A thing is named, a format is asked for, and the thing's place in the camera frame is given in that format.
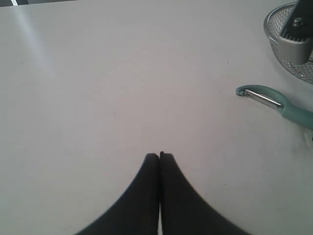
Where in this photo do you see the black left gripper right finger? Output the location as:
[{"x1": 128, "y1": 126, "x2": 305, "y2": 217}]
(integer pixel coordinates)
[{"x1": 159, "y1": 152, "x2": 247, "y2": 235}]

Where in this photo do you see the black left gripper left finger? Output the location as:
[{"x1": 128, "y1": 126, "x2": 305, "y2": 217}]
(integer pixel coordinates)
[{"x1": 78, "y1": 153, "x2": 159, "y2": 235}]

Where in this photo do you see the teal vegetable peeler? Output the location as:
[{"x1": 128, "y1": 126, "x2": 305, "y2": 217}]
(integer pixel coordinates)
[{"x1": 236, "y1": 85, "x2": 313, "y2": 130}]

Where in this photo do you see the metal wire mesh basket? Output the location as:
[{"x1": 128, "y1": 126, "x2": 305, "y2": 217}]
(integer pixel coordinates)
[{"x1": 264, "y1": 2, "x2": 313, "y2": 84}]

